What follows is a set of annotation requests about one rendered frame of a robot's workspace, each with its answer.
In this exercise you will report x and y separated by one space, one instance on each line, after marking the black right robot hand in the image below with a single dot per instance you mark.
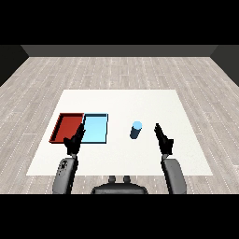
163 143

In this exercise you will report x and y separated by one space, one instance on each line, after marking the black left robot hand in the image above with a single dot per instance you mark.
74 144

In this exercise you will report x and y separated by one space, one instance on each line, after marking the red shallow open box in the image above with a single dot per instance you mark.
67 128

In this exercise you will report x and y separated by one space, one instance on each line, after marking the light blue shallow open box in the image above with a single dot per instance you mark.
94 128

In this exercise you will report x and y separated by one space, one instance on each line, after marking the small blue can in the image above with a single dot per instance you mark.
136 130

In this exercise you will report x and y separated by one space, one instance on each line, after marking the dark grey robot body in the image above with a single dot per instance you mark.
119 186

